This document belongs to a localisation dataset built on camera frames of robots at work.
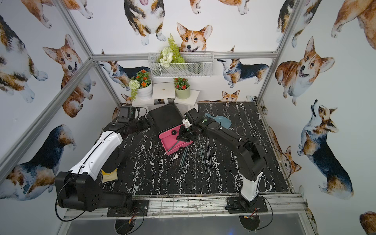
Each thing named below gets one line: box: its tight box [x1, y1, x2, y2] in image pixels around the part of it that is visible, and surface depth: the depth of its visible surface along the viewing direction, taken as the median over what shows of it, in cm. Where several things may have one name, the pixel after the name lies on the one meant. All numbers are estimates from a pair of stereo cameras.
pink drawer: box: [158, 124, 194, 156], surface depth 88 cm
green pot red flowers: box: [173, 76, 191, 100], surface depth 97 cm
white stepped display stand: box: [132, 82, 200, 111], surface depth 103 cm
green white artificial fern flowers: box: [157, 33, 186, 69], surface depth 82 cm
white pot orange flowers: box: [128, 69, 153, 101], surface depth 96 cm
